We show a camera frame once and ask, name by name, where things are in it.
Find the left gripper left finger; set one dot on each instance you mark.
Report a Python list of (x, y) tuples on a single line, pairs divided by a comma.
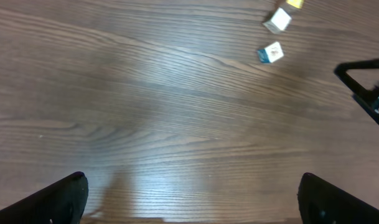
[(61, 202)]

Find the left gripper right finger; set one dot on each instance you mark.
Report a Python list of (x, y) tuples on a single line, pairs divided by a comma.
[(323, 203)]

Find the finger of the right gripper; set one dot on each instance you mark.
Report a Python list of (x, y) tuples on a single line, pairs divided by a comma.
[(367, 99)]

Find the white block blue side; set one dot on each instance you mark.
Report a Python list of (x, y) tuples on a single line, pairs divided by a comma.
[(271, 53)]

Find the yellow block lower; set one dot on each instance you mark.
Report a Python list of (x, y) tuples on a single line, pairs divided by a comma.
[(295, 3)]

